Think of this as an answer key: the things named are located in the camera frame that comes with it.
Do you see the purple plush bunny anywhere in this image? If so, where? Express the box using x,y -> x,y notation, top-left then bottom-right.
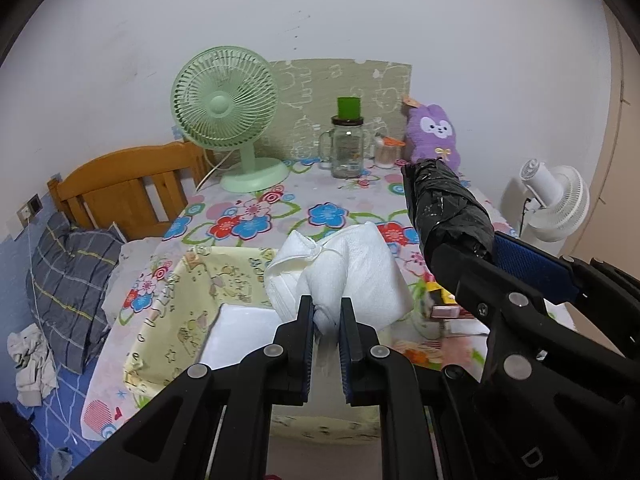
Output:
402,97 -> 462,170

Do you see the yellow print fabric basket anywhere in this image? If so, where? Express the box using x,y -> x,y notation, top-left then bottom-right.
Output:
122,246 -> 382,446

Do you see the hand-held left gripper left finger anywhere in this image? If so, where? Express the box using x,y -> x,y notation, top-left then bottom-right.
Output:
65,296 -> 315,480

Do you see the white fan cable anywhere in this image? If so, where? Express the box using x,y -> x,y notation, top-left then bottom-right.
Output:
195,150 -> 223,193

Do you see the glass mug with green lid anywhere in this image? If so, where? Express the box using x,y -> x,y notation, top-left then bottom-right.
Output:
318,96 -> 371,179

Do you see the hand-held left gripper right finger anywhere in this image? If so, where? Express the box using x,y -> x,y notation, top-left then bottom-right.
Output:
340,298 -> 501,480

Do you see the white crumpled cloth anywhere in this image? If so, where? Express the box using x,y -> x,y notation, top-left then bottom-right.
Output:
7,323 -> 58,406

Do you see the black plastic roll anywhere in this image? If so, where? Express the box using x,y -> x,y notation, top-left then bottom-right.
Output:
401,158 -> 496,261

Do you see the small jar with orange lid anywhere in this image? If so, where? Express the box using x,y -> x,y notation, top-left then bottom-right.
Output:
372,132 -> 405,169

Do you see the floral tablecloth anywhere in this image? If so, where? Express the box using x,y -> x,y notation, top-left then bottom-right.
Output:
80,157 -> 581,443

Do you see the wall socket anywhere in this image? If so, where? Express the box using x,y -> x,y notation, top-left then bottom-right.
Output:
17,194 -> 43,228

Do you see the white standing fan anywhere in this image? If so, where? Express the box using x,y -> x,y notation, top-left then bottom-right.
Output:
517,158 -> 591,243

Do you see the green cartoon print board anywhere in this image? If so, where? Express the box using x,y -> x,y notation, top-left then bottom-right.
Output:
270,58 -> 413,162

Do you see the grey plaid pillow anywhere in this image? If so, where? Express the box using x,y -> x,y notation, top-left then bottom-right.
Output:
30,211 -> 126,375

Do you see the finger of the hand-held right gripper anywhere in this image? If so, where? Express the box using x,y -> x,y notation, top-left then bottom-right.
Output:
429,242 -> 551,396
492,234 -> 640,326

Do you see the wooden bed headboard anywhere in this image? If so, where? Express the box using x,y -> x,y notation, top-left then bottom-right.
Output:
48,141 -> 218,241

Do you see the yellow black small box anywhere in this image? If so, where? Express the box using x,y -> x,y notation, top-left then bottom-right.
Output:
425,280 -> 461,321

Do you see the white sheet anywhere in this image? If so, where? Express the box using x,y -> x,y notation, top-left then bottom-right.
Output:
102,237 -> 163,326

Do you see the blue bed sheet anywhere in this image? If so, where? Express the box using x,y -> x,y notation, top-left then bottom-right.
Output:
0,240 -> 108,480

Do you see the white fluffy towel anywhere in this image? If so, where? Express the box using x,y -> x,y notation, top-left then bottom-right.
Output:
295,221 -> 415,336

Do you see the green desk fan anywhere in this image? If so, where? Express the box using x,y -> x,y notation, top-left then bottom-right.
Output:
170,46 -> 290,194

